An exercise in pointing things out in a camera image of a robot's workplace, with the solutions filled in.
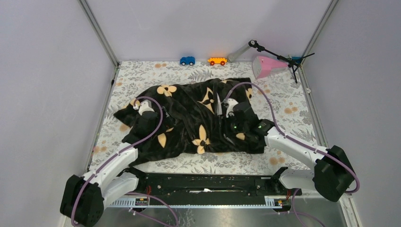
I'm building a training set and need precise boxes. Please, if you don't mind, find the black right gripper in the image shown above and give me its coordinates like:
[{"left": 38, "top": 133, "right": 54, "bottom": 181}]
[{"left": 211, "top": 112, "right": 249, "bottom": 140}]

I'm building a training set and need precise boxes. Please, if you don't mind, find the black floral plush pillowcase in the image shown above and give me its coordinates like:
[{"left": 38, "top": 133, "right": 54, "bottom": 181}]
[{"left": 122, "top": 78, "right": 264, "bottom": 161}]

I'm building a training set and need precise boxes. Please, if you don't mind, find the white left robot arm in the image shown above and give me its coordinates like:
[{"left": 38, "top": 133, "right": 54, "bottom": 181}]
[{"left": 60, "top": 107, "right": 166, "bottom": 227}]

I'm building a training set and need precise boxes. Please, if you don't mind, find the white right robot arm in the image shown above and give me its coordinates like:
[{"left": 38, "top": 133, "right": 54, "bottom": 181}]
[{"left": 224, "top": 98, "right": 357, "bottom": 202}]

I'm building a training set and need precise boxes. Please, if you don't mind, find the floral patterned table mat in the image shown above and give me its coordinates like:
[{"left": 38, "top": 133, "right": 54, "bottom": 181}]
[{"left": 88, "top": 61, "right": 326, "bottom": 175}]

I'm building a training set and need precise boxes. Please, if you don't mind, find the pink and white iron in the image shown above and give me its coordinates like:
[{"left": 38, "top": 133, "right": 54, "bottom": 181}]
[{"left": 252, "top": 56, "right": 288, "bottom": 79}]

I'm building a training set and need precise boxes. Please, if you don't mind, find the grey metal cylinder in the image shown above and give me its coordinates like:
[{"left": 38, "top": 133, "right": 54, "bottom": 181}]
[{"left": 227, "top": 42, "right": 252, "bottom": 63}]

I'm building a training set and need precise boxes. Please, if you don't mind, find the orange toy car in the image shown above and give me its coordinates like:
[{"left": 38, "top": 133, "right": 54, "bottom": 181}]
[{"left": 207, "top": 58, "right": 227, "bottom": 66}]

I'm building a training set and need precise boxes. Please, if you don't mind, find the blue toy car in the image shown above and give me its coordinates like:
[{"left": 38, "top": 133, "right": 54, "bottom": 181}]
[{"left": 180, "top": 56, "right": 196, "bottom": 66}]

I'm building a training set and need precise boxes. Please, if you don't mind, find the black tripod stand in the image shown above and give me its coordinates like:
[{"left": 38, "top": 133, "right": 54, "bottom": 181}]
[{"left": 248, "top": 40, "right": 315, "bottom": 84}]

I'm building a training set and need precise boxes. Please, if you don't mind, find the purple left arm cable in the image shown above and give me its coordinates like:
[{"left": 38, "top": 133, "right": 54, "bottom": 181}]
[{"left": 70, "top": 96, "right": 164, "bottom": 227}]

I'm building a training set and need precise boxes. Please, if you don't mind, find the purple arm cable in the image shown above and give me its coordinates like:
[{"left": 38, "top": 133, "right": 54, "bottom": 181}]
[
  {"left": 223, "top": 82, "right": 361, "bottom": 194},
  {"left": 70, "top": 96, "right": 164, "bottom": 227}
]

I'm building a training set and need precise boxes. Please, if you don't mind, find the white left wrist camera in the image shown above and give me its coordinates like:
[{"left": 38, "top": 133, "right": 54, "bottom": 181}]
[{"left": 132, "top": 100, "right": 155, "bottom": 116}]

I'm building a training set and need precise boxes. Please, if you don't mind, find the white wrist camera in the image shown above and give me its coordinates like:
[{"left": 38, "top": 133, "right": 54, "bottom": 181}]
[
  {"left": 132, "top": 100, "right": 155, "bottom": 116},
  {"left": 223, "top": 98, "right": 239, "bottom": 118}
]

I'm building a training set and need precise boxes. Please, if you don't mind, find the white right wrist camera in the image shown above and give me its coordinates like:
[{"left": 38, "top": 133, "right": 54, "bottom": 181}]
[{"left": 223, "top": 98, "right": 239, "bottom": 118}]

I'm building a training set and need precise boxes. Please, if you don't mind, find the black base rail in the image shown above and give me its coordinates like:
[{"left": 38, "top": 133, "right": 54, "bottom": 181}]
[{"left": 133, "top": 173, "right": 302, "bottom": 207}]

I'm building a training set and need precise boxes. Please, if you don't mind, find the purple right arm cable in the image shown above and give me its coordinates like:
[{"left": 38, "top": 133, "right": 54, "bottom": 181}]
[{"left": 223, "top": 82, "right": 361, "bottom": 194}]

